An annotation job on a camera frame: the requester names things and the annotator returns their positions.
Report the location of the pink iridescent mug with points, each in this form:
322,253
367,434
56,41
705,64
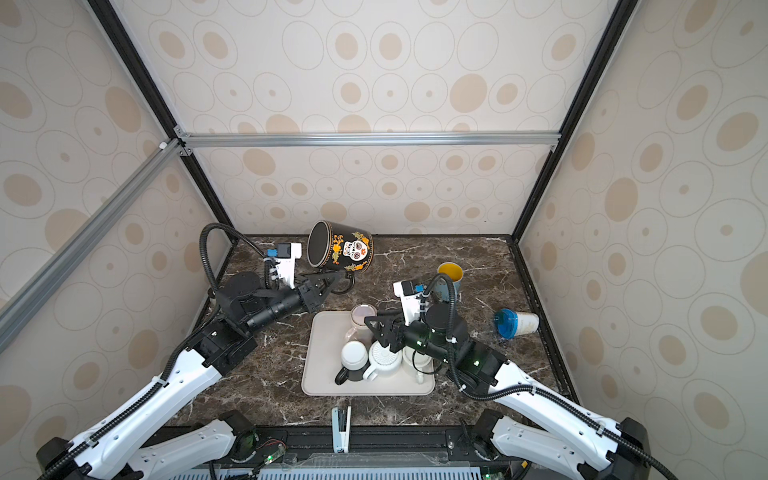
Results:
358,330

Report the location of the black white mug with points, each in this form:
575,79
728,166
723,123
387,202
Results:
354,363

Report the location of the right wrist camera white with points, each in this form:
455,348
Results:
412,298

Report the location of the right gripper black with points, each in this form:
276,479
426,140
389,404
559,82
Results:
392,328

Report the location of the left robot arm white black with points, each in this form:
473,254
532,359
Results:
244,305

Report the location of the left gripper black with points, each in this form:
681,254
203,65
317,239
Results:
308,290

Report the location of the blue white plastic bottle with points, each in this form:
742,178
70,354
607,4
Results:
511,324

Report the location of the left diagonal aluminium bar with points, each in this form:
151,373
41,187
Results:
17,313

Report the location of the black skull mug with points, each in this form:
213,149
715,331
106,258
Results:
334,247

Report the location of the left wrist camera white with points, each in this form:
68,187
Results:
280,265

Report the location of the white ribbed-base mug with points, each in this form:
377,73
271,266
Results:
382,362

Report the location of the blue butterfly mug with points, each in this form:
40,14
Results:
456,273

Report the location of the plain white mug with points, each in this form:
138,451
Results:
418,366

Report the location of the beige rectangular tray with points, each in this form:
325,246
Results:
323,362

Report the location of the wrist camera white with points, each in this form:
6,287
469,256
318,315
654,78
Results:
280,265
412,298

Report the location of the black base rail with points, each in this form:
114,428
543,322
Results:
232,441

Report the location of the white blue clip stand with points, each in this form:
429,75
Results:
341,429

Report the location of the horizontal aluminium frame bar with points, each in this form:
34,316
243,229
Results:
369,139

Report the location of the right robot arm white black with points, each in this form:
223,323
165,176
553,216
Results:
566,438

